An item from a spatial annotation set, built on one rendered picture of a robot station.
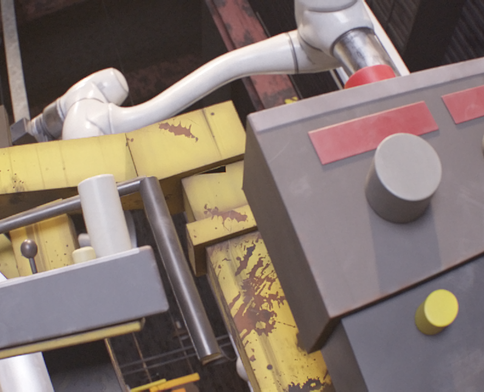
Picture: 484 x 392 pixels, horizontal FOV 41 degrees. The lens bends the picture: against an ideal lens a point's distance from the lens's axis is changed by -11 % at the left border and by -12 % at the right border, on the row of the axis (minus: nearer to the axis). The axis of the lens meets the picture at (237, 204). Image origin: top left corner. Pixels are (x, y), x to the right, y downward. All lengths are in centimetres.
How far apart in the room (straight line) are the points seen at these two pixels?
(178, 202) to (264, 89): 527
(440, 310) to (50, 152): 41
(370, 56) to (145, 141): 79
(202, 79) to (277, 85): 445
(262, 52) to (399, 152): 122
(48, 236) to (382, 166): 34
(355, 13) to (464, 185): 102
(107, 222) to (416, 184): 25
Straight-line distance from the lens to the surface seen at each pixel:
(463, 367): 37
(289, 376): 56
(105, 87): 155
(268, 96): 588
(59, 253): 60
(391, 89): 41
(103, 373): 57
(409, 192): 34
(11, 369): 155
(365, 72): 45
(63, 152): 64
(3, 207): 67
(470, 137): 41
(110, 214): 52
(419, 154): 36
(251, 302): 57
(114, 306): 46
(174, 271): 55
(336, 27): 137
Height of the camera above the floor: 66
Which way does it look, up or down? 22 degrees up
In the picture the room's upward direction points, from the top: 21 degrees counter-clockwise
